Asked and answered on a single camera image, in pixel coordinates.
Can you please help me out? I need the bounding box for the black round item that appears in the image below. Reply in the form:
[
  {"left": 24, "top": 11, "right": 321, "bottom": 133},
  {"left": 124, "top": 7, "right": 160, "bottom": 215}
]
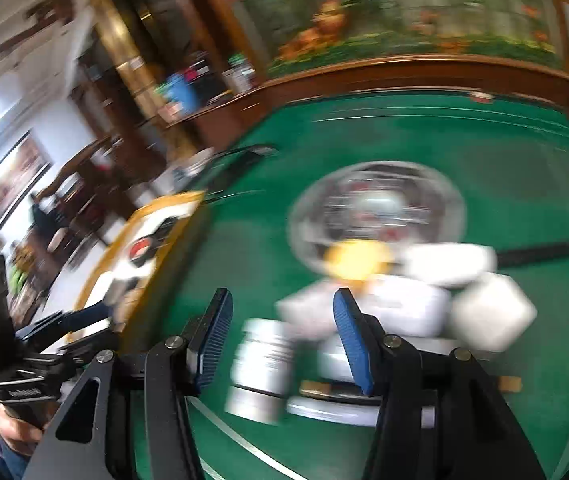
[{"left": 127, "top": 235, "right": 162, "bottom": 268}]

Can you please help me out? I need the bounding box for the yellow cardboard box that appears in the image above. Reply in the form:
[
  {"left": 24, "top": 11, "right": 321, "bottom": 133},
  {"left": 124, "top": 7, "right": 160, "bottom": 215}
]
[{"left": 72, "top": 190, "right": 210, "bottom": 341}]

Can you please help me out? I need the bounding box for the person's left hand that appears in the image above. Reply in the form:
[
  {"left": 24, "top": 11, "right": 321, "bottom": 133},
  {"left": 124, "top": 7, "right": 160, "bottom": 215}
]
[{"left": 0, "top": 402, "right": 45, "bottom": 458}]

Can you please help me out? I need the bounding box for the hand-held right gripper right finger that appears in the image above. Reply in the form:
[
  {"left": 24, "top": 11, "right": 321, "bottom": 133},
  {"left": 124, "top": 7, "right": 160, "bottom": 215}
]
[{"left": 332, "top": 287, "right": 548, "bottom": 480}]

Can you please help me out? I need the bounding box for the round table control panel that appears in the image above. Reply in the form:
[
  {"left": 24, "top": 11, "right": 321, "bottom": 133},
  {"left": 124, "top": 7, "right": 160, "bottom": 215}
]
[{"left": 287, "top": 160, "right": 468, "bottom": 281}]

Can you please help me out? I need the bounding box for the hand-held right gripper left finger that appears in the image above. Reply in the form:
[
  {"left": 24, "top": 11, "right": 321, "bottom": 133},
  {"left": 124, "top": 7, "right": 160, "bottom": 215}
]
[{"left": 24, "top": 287, "right": 235, "bottom": 480}]

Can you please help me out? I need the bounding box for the white box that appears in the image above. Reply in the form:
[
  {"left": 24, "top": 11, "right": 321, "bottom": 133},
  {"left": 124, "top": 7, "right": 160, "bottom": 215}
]
[
  {"left": 287, "top": 380, "right": 383, "bottom": 428},
  {"left": 451, "top": 272, "right": 538, "bottom": 353},
  {"left": 399, "top": 242, "right": 499, "bottom": 288},
  {"left": 275, "top": 277, "right": 453, "bottom": 341}
]

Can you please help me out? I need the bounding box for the black stick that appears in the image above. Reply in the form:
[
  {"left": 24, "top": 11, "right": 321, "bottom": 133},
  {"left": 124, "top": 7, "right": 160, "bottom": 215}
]
[{"left": 495, "top": 237, "right": 569, "bottom": 268}]

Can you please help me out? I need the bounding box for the white bottle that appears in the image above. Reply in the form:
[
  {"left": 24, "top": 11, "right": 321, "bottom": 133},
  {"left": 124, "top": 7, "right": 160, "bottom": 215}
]
[{"left": 224, "top": 317, "right": 298, "bottom": 426}]

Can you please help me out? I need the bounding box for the yellow round lid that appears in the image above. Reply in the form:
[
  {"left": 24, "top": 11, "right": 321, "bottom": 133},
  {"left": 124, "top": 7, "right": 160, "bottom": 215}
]
[{"left": 325, "top": 239, "right": 396, "bottom": 281}]

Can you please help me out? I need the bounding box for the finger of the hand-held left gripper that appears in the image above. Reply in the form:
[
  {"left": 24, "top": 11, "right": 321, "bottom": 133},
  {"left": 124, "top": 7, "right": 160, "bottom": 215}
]
[
  {"left": 59, "top": 332, "right": 121, "bottom": 361},
  {"left": 14, "top": 300, "right": 115, "bottom": 343}
]

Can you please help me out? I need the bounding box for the framed wall painting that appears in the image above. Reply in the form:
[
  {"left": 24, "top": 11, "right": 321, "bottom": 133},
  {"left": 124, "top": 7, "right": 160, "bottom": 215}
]
[{"left": 0, "top": 130, "right": 52, "bottom": 228}]

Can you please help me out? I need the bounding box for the blue thermos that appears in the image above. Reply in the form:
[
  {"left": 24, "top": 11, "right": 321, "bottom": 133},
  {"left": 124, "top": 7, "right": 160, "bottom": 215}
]
[{"left": 167, "top": 74, "right": 202, "bottom": 116}]

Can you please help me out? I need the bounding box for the black thermos jug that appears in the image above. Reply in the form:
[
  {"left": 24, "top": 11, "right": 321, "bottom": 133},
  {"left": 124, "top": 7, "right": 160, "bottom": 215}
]
[{"left": 187, "top": 55, "right": 215, "bottom": 98}]

